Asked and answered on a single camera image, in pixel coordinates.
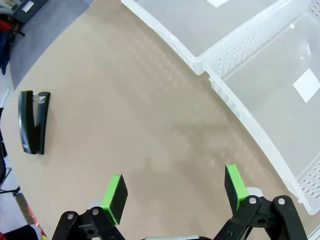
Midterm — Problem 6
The black coat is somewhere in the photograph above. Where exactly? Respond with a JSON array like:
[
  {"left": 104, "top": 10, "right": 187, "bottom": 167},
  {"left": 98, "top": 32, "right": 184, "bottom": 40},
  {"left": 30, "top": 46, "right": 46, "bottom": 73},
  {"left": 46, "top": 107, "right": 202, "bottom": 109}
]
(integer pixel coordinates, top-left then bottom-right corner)
[{"left": 3, "top": 223, "right": 48, "bottom": 240}]

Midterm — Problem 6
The small white sticker label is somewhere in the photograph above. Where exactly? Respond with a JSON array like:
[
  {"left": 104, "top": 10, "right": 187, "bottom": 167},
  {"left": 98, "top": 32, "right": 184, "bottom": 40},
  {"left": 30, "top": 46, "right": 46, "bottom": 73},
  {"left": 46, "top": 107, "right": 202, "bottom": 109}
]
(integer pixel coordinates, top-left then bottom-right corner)
[{"left": 205, "top": 0, "right": 231, "bottom": 8}]

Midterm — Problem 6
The white perforated plastic basket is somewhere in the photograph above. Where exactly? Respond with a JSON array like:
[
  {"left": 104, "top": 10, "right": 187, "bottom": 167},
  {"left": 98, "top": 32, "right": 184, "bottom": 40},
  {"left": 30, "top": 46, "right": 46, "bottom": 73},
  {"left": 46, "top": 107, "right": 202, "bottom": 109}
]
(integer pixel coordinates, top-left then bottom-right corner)
[
  {"left": 120, "top": 0, "right": 293, "bottom": 75},
  {"left": 202, "top": 3, "right": 320, "bottom": 216}
]

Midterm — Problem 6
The grey storage bin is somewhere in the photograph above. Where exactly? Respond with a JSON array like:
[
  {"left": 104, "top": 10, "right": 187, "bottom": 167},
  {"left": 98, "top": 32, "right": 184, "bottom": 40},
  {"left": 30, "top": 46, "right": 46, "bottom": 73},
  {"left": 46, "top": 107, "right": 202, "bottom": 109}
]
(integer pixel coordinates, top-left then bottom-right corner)
[{"left": 11, "top": 0, "right": 49, "bottom": 25}]

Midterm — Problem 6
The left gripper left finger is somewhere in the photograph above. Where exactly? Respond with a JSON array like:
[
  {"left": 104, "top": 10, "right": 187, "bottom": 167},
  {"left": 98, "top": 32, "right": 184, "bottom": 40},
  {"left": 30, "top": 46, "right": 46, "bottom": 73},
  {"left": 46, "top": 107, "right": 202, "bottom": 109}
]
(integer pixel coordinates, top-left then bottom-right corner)
[{"left": 51, "top": 174, "right": 129, "bottom": 240}]

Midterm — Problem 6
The large white sticker label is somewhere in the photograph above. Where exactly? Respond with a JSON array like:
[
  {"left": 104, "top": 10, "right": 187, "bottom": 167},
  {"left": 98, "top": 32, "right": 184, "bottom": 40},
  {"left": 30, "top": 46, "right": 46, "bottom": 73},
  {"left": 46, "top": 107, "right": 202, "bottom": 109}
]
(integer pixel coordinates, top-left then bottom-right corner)
[{"left": 292, "top": 68, "right": 320, "bottom": 104}]

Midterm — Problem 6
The dark blue denim garment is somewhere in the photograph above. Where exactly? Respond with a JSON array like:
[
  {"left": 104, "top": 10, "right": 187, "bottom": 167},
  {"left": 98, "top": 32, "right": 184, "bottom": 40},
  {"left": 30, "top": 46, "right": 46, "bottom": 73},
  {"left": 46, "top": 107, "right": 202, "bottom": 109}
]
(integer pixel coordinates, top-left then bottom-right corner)
[{"left": 0, "top": 31, "right": 16, "bottom": 76}]

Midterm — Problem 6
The black stapler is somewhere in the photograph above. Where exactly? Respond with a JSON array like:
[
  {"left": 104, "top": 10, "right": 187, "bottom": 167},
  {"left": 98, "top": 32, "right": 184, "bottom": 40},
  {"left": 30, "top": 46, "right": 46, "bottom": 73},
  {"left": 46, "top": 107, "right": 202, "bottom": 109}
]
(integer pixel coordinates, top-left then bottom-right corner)
[{"left": 17, "top": 90, "right": 52, "bottom": 155}]

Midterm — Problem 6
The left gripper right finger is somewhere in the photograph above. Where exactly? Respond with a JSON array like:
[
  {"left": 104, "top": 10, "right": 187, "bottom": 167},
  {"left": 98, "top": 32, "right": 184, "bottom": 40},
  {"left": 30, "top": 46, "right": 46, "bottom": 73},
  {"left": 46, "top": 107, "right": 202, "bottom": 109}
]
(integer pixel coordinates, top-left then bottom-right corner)
[{"left": 213, "top": 164, "right": 308, "bottom": 240}]

